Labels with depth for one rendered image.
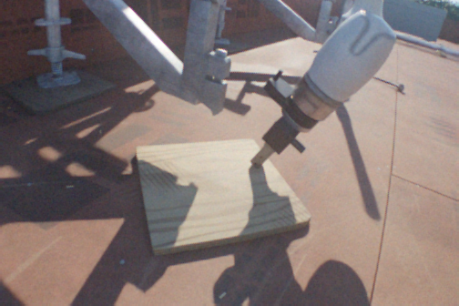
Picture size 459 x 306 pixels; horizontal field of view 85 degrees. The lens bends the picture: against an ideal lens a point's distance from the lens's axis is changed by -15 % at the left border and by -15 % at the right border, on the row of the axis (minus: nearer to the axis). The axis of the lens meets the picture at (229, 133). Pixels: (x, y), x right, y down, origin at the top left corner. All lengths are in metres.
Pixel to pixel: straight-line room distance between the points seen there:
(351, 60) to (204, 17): 0.30
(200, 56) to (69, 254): 0.45
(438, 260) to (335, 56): 0.46
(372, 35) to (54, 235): 0.62
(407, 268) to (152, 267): 0.46
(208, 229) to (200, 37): 0.38
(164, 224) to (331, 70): 0.38
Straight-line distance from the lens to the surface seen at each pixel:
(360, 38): 0.50
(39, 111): 0.95
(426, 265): 0.67
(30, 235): 0.58
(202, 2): 0.62
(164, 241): 0.50
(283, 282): 0.50
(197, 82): 0.65
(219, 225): 0.53
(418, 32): 6.43
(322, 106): 0.54
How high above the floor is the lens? 0.40
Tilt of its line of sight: 29 degrees down
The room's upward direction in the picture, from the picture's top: 9 degrees clockwise
